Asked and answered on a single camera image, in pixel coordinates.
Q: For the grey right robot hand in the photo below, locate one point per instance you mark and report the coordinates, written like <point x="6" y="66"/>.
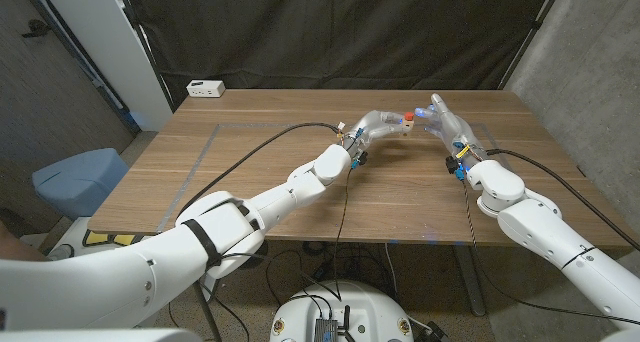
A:
<point x="457" y="132"/>

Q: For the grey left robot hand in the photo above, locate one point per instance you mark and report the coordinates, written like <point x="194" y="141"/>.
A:
<point x="372" y="126"/>

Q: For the wooden block with holes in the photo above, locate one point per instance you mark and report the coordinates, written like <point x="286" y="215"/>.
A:
<point x="408" y="125"/>

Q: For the red-headed screw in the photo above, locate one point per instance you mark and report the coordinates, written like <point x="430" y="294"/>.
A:
<point x="409" y="116"/>

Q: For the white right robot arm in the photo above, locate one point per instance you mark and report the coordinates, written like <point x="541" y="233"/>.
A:
<point x="540" y="232"/>

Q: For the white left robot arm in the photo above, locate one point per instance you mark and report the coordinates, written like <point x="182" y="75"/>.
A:
<point x="100" y="287"/>

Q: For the black backdrop curtain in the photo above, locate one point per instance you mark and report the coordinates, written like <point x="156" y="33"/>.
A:
<point x="325" y="32"/>

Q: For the black backdrop stand pole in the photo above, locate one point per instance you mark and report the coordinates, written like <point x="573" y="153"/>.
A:
<point x="534" y="26"/>
<point x="142" y="37"/>

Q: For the grey table leg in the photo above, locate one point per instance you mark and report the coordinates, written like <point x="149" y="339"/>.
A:
<point x="470" y="282"/>

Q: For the white power strip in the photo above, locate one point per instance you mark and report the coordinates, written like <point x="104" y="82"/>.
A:
<point x="205" y="88"/>

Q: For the white robot torso base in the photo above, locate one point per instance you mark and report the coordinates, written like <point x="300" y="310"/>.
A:
<point x="370" y="307"/>

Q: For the black antenna stub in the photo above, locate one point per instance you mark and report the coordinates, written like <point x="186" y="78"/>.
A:
<point x="346" y="317"/>

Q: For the small grey electronics box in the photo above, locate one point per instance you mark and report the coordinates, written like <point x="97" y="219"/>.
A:
<point x="325" y="329"/>

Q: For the white cabinet panel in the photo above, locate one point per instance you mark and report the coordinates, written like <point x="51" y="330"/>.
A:
<point x="115" y="47"/>

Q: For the blue padded stool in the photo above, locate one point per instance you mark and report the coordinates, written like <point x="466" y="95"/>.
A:
<point x="75" y="179"/>

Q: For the grey sneaker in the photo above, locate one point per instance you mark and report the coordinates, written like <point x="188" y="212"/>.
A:
<point x="61" y="252"/>

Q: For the white floor base plate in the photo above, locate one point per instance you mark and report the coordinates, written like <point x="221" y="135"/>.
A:
<point x="75" y="229"/>

